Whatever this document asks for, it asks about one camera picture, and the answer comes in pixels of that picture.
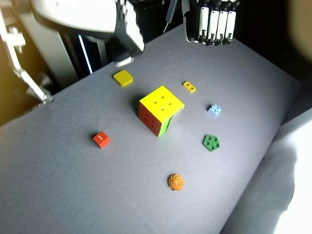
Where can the thin white light strip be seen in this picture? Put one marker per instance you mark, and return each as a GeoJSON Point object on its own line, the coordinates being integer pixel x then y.
{"type": "Point", "coordinates": [85, 53]}

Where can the orange swirl cookie toy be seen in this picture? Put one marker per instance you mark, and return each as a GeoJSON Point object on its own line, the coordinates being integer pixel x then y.
{"type": "Point", "coordinates": [175, 182]}

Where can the small yellow two-hole block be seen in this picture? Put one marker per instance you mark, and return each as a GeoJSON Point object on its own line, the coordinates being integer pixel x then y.
{"type": "Point", "coordinates": [189, 87]}

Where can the yellow square block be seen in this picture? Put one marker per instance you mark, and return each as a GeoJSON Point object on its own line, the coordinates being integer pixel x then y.
{"type": "Point", "coordinates": [123, 78]}

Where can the light blue building brick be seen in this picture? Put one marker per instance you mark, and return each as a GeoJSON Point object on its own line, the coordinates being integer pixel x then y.
{"type": "Point", "coordinates": [214, 110]}

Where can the Rubik's cube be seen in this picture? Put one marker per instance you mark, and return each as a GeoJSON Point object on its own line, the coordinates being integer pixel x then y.
{"type": "Point", "coordinates": [161, 102]}

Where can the red block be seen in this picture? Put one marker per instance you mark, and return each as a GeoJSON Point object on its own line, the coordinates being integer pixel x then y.
{"type": "Point", "coordinates": [103, 142]}

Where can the grey table cloth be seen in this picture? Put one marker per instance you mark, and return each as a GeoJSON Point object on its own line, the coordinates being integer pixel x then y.
{"type": "Point", "coordinates": [73, 182]}

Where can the green pentagon block with holes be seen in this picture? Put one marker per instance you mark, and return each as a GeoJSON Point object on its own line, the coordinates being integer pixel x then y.
{"type": "Point", "coordinates": [211, 142]}

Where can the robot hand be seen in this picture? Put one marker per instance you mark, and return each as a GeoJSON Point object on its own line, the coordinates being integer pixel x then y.
{"type": "Point", "coordinates": [214, 22]}
{"type": "Point", "coordinates": [73, 14]}

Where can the white cabinet panel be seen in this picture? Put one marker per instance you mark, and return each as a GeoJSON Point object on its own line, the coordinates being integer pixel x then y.
{"type": "Point", "coordinates": [48, 53]}

